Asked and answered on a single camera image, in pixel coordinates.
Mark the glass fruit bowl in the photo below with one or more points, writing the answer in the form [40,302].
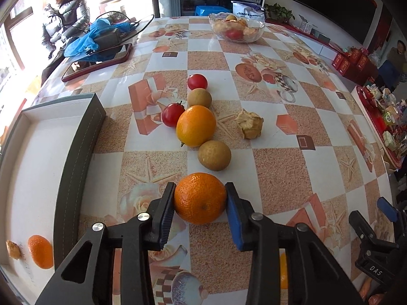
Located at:
[237,27]

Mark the green potted plant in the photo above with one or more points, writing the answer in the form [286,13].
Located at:
[280,12]

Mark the red apple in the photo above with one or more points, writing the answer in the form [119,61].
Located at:
[234,34]

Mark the blue plastic stool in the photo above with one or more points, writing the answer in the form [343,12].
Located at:
[208,10]

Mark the black wall television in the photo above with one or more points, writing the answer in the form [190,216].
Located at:
[334,3]

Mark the red gift box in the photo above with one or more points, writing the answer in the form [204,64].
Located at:
[353,55]
[364,60]
[341,64]

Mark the black pouch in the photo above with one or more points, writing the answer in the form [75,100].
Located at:
[108,38]

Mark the person's right hand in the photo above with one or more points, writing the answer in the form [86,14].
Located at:
[365,289]

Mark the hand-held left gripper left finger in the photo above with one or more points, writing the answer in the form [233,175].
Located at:
[166,217]

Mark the white printed bag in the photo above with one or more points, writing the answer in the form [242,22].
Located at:
[248,10]

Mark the dimpled round orange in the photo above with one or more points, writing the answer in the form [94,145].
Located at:
[200,198]

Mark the dark red tray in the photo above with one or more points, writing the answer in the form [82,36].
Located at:
[95,65]

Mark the brown round fruit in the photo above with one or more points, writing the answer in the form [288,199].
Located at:
[199,98]
[214,155]

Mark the white low cabinet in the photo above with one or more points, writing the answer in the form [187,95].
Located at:
[318,43]

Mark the printed checkered tablecloth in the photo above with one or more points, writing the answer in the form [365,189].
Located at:
[270,171]

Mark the grey box with white inside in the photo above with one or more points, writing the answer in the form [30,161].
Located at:
[79,165]

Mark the pile of snack packets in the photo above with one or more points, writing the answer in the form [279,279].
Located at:
[389,114]

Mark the dried yellow husk fruit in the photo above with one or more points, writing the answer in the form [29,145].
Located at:
[249,124]

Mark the red tomato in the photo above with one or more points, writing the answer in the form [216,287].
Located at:
[197,81]
[172,115]

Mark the blue plastic bag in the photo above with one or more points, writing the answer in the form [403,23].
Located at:
[81,44]

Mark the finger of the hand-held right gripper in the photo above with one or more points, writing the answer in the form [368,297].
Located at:
[386,208]
[362,228]

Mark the small orange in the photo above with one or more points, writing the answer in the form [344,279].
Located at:
[40,251]

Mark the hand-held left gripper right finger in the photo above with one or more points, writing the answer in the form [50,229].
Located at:
[234,220]

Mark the large smooth orange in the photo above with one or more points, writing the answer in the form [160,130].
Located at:
[196,125]

